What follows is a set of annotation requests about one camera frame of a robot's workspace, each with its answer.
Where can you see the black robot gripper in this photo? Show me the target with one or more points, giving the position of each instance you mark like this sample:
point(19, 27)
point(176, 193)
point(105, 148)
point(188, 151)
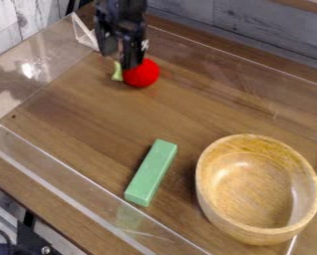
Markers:
point(121, 18)

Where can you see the red ball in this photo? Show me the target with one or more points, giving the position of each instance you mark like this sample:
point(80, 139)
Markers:
point(144, 75)

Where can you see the long green rectangular block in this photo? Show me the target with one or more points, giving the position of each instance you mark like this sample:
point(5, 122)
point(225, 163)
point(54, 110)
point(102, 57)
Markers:
point(145, 184)

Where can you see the wooden bowl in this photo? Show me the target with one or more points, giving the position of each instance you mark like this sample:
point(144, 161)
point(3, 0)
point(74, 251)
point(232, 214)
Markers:
point(256, 188)

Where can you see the black metal clamp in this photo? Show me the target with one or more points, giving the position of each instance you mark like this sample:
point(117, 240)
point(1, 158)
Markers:
point(30, 242)

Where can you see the clear acrylic corner bracket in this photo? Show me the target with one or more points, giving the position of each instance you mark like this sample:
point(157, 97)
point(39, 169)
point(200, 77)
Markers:
point(85, 35)

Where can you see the clear acrylic tray wall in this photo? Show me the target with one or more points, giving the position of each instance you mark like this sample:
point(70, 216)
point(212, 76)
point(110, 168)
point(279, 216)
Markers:
point(77, 132)

